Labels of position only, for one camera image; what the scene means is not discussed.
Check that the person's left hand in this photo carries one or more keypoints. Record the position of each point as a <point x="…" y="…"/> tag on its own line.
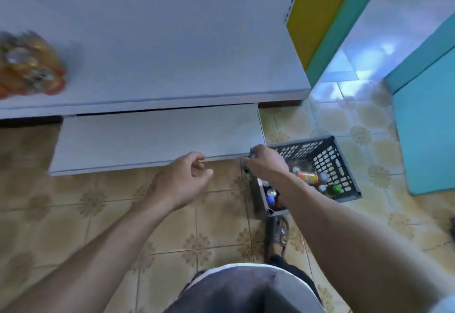
<point x="181" y="181"/>

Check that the person's right hand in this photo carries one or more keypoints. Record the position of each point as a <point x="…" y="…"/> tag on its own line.
<point x="269" y="161"/>

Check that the grey plastic crate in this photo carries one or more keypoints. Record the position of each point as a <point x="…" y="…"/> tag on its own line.
<point x="257" y="195"/>

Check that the cola bottle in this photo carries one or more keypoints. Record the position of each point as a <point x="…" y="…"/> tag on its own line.
<point x="271" y="197"/>

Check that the orange can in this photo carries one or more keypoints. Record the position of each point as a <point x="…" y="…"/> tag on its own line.
<point x="308" y="178"/>

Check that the drinks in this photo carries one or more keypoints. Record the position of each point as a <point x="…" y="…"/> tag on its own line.
<point x="323" y="178"/>

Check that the white metal shelf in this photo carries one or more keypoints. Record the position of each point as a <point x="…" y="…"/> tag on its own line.
<point x="142" y="39"/>

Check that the group of orange cans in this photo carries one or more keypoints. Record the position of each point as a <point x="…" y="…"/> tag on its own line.
<point x="28" y="67"/>

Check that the person's right forearm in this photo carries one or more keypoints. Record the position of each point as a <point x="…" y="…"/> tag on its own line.
<point x="355" y="245"/>

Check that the person's left forearm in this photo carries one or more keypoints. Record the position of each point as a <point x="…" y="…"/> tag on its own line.
<point x="92" y="259"/>

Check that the person's black shorts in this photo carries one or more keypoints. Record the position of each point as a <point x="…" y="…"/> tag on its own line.
<point x="295" y="266"/>

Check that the person's grey shirt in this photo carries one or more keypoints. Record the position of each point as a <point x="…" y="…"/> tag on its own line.
<point x="242" y="291"/>

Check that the person's grey sleeve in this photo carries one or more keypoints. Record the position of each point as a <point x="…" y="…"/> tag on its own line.
<point x="444" y="306"/>

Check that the teal cabinet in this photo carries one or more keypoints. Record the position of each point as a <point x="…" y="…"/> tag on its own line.
<point x="426" y="131"/>

